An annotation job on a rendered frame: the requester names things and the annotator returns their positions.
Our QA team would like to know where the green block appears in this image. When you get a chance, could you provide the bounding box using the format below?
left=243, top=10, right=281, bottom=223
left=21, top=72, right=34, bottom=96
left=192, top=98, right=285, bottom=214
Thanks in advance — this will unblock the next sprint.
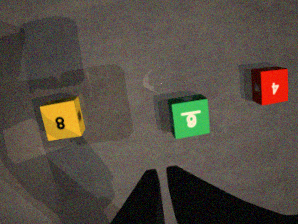
left=168, top=93, right=210, bottom=139

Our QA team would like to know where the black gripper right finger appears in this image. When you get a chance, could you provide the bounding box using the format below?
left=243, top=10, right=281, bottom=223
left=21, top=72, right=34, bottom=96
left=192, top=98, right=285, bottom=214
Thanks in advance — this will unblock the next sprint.
left=166, top=165, right=298, bottom=224

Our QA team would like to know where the red block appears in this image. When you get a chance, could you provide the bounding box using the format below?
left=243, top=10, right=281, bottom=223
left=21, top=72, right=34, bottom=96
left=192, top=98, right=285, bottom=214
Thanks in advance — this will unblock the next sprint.
left=251, top=65, right=289, bottom=105

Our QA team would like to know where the yellow block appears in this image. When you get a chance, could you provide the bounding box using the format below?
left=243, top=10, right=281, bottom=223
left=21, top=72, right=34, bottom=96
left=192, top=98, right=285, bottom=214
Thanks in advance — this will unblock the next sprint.
left=40, top=97, right=85, bottom=141

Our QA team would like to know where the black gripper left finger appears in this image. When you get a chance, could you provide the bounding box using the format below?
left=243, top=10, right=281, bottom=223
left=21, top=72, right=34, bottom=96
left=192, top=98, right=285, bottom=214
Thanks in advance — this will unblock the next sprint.
left=110, top=169, right=165, bottom=224

